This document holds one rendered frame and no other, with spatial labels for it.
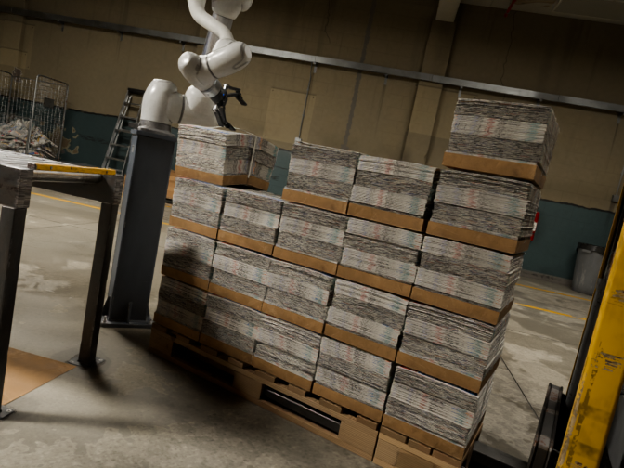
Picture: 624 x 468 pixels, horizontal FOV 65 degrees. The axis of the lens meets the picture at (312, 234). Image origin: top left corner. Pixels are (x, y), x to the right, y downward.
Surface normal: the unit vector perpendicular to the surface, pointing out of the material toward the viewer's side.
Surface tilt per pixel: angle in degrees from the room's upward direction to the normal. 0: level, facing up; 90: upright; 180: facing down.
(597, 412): 90
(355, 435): 90
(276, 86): 90
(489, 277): 90
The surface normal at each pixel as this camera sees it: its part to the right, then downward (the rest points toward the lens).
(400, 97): -0.18, 0.08
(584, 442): -0.49, 0.00
